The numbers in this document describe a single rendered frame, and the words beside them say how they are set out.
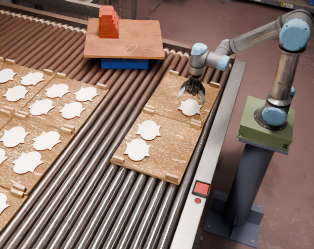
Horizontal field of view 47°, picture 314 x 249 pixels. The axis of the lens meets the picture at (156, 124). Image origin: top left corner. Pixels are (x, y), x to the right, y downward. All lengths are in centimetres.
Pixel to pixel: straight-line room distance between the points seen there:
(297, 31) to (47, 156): 123
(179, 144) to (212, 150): 17
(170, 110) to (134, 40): 63
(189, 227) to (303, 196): 168
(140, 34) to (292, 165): 171
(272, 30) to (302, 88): 252
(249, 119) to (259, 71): 234
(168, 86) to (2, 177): 108
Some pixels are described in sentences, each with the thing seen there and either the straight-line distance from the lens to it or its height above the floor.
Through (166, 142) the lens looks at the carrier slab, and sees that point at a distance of 185.
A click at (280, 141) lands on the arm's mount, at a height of 92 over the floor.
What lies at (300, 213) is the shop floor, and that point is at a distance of 300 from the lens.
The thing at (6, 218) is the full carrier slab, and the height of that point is 94.
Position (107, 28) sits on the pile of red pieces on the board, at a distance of 244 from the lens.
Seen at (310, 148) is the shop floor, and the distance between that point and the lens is 355.
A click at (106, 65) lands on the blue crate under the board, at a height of 94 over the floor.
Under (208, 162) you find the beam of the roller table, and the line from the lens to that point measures 182.
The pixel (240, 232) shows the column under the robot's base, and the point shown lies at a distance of 272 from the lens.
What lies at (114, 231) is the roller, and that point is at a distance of 154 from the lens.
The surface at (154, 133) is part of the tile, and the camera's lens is 187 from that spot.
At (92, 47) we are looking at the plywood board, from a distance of 238.
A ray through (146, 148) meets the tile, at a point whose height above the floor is 95.
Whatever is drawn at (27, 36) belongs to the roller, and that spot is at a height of 92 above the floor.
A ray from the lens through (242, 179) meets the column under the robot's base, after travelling 236.
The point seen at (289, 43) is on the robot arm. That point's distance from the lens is 164.
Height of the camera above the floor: 223
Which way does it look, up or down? 42 degrees down
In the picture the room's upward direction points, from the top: 5 degrees clockwise
